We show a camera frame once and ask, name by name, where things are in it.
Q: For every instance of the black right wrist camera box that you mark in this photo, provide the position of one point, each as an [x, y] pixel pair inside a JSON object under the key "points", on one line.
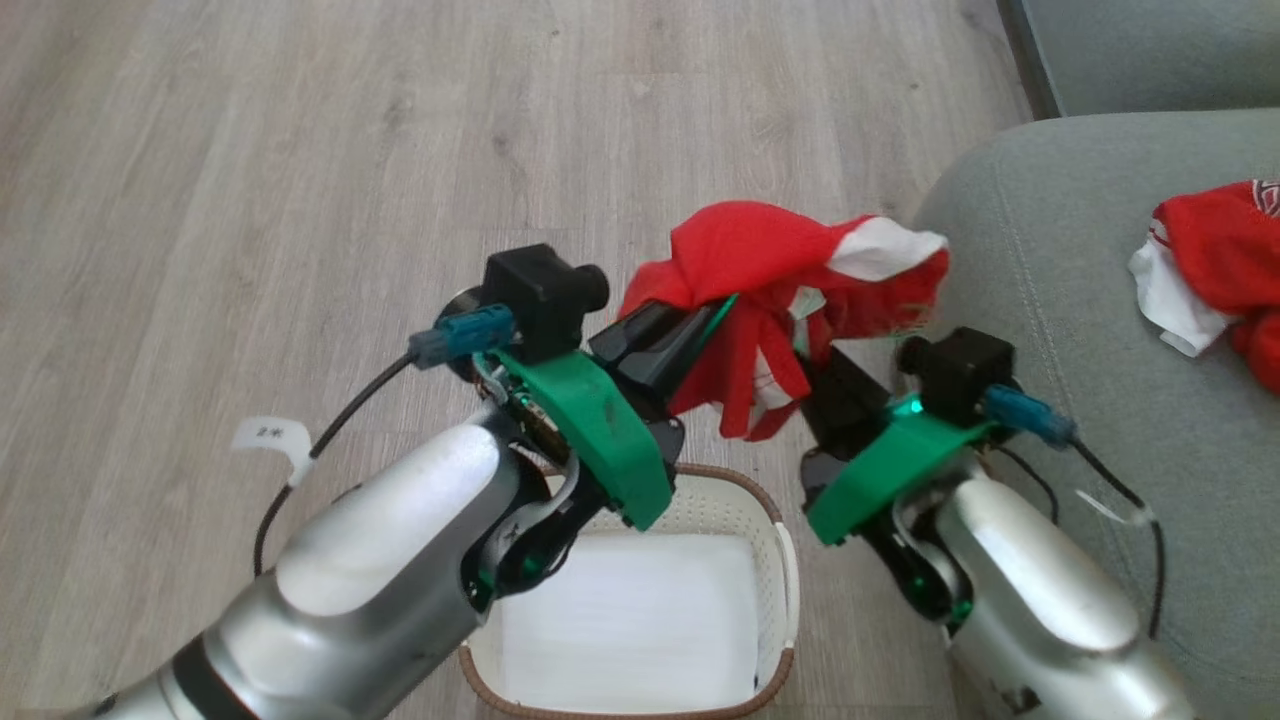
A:
{"points": [[960, 370]]}

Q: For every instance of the white laundry basket brown rim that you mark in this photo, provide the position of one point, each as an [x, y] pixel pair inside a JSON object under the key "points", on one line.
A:
{"points": [[775, 560]]}

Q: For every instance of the red and white jersey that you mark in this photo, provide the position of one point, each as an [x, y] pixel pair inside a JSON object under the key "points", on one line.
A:
{"points": [[1215, 260], [745, 250]]}

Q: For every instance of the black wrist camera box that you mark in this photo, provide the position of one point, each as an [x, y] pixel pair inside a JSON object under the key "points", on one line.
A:
{"points": [[540, 295], [960, 370]]}

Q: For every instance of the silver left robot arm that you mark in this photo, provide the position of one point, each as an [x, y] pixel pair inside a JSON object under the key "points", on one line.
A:
{"points": [[380, 560]]}

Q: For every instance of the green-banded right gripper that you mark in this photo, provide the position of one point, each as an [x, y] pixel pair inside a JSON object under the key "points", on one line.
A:
{"points": [[890, 470]]}

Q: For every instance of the blue left camera plug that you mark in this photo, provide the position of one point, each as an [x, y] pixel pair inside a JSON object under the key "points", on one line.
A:
{"points": [[462, 335]]}

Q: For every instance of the blue right camera plug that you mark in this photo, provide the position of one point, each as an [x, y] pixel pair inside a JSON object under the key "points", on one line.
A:
{"points": [[1030, 415]]}

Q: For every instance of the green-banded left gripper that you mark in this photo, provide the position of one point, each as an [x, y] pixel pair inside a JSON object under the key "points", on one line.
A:
{"points": [[600, 430]]}

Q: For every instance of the blue camera plug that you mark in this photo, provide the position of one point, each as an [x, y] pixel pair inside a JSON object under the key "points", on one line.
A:
{"points": [[462, 335], [1030, 415]]}

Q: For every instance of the grey sofa seat section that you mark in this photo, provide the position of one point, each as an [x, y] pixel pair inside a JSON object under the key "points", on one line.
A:
{"points": [[1160, 50]]}

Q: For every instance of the grey fabric sofa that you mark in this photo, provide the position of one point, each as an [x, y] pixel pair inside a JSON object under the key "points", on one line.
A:
{"points": [[1090, 330]]}

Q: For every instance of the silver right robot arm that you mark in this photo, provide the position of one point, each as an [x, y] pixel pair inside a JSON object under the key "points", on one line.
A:
{"points": [[1050, 600]]}

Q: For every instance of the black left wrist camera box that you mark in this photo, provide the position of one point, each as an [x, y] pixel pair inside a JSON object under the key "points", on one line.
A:
{"points": [[540, 295]]}

